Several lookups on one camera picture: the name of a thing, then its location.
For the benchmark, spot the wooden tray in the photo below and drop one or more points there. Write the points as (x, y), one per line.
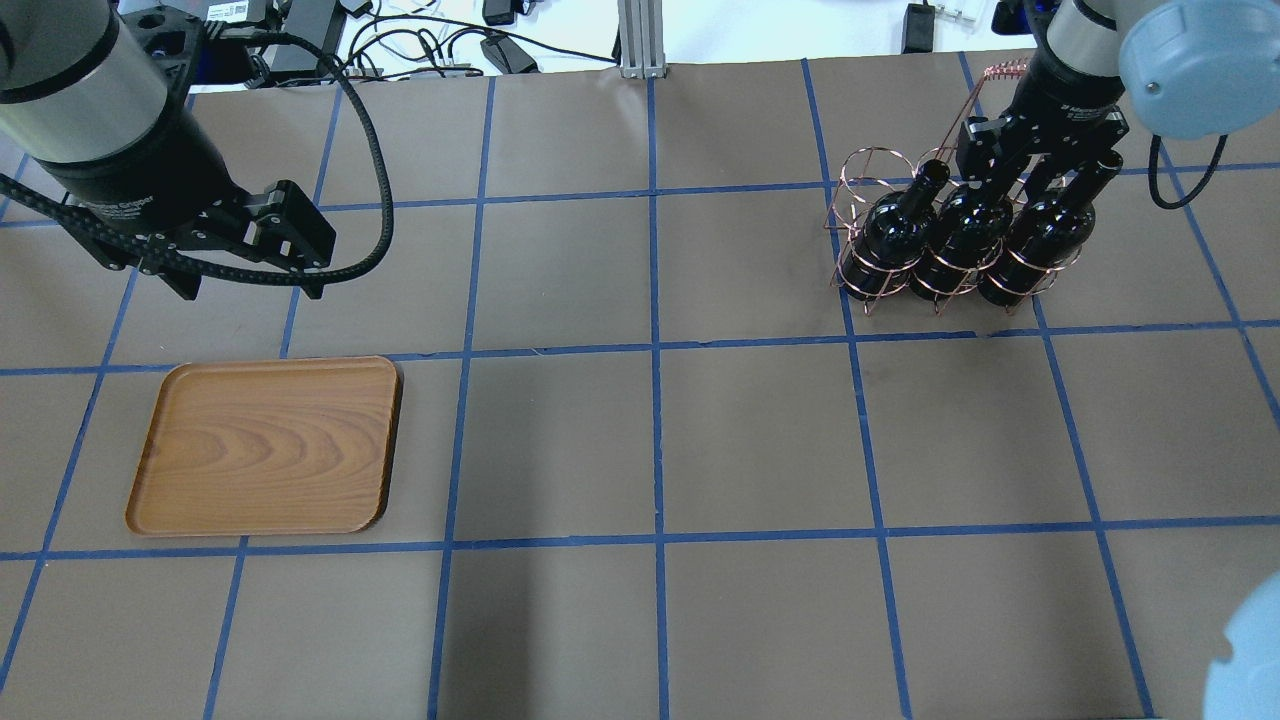
(287, 447)

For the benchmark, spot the aluminium frame post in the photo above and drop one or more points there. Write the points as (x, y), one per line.
(641, 35)

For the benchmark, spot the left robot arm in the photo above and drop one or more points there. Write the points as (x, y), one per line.
(99, 101)

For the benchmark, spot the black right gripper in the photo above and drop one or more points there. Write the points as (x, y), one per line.
(1078, 100)

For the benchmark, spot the dark wine bottle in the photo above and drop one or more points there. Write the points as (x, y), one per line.
(972, 223)
(891, 239)
(1046, 234)

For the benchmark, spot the black device top left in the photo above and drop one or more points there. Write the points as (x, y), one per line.
(319, 23)

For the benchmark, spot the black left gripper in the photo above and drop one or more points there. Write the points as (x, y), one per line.
(148, 176)

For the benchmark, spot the black power adapter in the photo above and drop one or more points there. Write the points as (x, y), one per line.
(507, 57)

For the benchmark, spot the copper wire bottle basket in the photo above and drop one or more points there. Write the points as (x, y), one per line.
(872, 171)

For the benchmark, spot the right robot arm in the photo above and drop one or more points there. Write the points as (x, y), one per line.
(1190, 69)

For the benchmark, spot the black adapter top right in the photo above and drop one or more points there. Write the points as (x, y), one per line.
(918, 23)

